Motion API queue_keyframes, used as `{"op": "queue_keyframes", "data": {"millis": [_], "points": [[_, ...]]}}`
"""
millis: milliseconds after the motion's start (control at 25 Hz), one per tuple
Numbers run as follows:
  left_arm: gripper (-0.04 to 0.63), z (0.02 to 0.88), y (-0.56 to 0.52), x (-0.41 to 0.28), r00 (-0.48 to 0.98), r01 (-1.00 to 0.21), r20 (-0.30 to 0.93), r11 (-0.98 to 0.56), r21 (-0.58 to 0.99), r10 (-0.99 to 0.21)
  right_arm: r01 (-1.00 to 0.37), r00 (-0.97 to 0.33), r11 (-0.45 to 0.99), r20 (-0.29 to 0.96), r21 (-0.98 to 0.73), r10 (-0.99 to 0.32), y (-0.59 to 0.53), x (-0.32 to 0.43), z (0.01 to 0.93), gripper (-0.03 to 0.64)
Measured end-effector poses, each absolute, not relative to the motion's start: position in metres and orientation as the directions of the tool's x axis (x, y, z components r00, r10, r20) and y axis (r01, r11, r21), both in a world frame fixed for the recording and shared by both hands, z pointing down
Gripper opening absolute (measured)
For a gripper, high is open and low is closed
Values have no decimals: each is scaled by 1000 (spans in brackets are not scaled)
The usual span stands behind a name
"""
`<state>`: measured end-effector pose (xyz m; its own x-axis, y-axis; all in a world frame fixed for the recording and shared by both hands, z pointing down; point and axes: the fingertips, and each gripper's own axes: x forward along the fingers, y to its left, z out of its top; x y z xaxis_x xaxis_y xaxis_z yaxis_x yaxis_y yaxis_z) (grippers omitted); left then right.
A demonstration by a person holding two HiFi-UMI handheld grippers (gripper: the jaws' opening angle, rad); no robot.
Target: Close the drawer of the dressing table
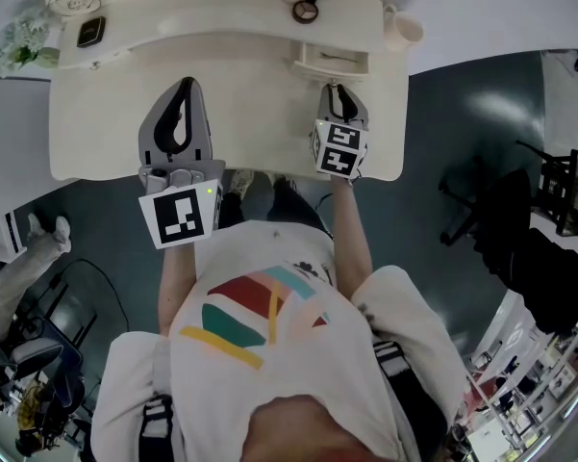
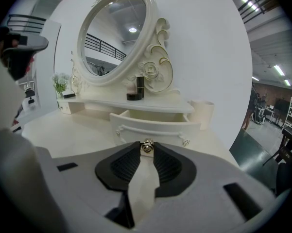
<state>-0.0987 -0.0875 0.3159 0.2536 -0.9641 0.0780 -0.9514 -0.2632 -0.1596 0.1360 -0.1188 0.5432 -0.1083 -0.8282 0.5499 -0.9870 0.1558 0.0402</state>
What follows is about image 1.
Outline cream dressing table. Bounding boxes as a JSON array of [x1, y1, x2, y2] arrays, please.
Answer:
[[47, 0, 411, 183]]

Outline black metal frame chair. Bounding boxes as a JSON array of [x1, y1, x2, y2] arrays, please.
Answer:
[[13, 257, 99, 350]]

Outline small cream drawer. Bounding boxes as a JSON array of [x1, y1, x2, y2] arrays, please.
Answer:
[[289, 40, 370, 85]]

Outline person's white printed shirt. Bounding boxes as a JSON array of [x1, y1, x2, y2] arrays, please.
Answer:
[[90, 221, 472, 462]]

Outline small black box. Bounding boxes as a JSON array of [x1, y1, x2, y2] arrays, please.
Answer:
[[75, 15, 108, 49]]

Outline person's dark trousers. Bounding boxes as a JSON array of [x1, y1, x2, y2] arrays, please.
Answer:
[[218, 174, 329, 240]]

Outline black table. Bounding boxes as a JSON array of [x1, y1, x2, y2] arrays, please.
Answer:
[[515, 139, 578, 239]]

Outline person's right forearm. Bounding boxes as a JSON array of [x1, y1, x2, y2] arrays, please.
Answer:
[[327, 174, 375, 300]]

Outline person's face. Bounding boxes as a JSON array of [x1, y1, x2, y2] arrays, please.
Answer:
[[241, 394, 366, 462]]

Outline person's grey shoe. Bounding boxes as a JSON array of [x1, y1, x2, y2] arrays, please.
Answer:
[[228, 168, 257, 205]]

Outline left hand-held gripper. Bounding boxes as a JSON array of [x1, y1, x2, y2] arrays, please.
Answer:
[[138, 76, 227, 250]]

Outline white mug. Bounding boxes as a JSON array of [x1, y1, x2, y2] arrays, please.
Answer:
[[381, 2, 425, 53]]

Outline person's left forearm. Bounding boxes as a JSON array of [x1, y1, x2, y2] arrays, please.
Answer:
[[156, 243, 199, 339]]

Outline white flower bouquet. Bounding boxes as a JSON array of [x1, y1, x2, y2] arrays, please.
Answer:
[[0, 0, 63, 80]]

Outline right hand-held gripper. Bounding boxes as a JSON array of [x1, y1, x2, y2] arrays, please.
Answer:
[[309, 83, 371, 180]]

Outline black backpack strap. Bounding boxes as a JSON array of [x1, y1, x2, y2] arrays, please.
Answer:
[[370, 339, 451, 462], [138, 394, 175, 462]]

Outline round makeup compact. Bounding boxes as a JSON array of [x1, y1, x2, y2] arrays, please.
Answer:
[[290, 0, 326, 25]]

